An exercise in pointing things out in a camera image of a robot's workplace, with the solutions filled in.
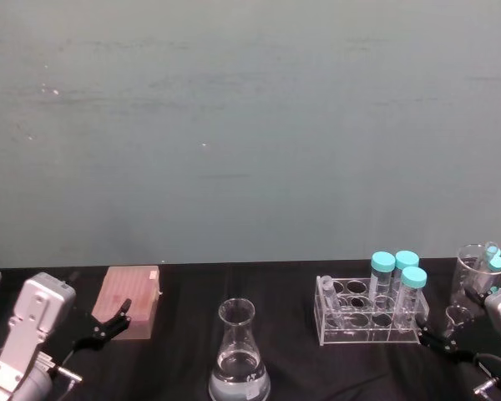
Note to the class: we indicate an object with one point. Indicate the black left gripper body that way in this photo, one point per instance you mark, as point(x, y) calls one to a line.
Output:
point(73, 328)

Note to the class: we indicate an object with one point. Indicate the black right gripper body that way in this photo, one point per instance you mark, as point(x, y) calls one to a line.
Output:
point(467, 357)

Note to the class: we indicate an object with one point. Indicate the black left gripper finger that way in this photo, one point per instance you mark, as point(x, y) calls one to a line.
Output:
point(117, 314)
point(108, 334)

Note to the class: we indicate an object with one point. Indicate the left robot arm with grey bracket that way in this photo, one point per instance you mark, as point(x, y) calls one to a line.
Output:
point(29, 317)

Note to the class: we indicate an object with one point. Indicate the pink ribbed box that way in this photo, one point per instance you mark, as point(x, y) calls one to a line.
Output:
point(129, 292)

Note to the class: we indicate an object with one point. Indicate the small glass beaker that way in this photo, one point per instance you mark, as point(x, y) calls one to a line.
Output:
point(459, 319)

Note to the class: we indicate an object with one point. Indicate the large glass beaker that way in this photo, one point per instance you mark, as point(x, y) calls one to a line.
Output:
point(467, 271)

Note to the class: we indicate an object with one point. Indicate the clear tube with teal cap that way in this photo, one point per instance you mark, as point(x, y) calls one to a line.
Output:
point(407, 260)
point(383, 267)
point(412, 284)
point(492, 251)
point(497, 263)

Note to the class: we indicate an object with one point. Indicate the clear acrylic tube rack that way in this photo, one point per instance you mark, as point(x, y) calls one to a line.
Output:
point(359, 321)

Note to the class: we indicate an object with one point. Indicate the clear uncapped tube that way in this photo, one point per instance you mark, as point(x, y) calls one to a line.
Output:
point(333, 298)

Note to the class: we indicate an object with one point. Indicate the glass conical flask with liquid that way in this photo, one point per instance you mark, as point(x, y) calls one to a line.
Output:
point(239, 363)

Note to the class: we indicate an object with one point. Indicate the black tablecloth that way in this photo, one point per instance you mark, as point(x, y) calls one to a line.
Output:
point(284, 359)

